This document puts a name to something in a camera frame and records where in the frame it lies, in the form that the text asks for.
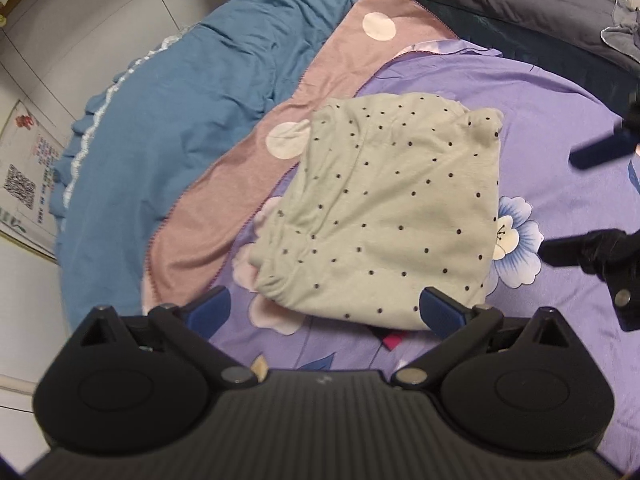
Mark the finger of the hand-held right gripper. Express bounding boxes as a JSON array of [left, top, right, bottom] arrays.
[[569, 119, 640, 172], [540, 229, 640, 332]]

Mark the wall poster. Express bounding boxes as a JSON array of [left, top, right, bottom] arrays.
[[0, 99, 68, 261]]

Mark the cream polka dot garment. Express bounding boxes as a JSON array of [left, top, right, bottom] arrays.
[[247, 92, 503, 332]]

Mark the grey towel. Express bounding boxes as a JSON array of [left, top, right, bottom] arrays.
[[600, 0, 640, 63]]

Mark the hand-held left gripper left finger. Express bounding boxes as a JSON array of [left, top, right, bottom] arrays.
[[62, 285, 258, 390]]

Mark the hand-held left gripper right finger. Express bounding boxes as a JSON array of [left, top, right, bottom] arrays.
[[391, 286, 587, 391]]

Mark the purple floral blanket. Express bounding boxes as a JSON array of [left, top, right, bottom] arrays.
[[205, 40, 640, 471]]

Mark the pink blanket with white dots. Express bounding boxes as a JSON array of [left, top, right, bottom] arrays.
[[142, 0, 458, 313]]

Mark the blue frilled bed sheet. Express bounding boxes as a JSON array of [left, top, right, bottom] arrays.
[[52, 0, 386, 331]]

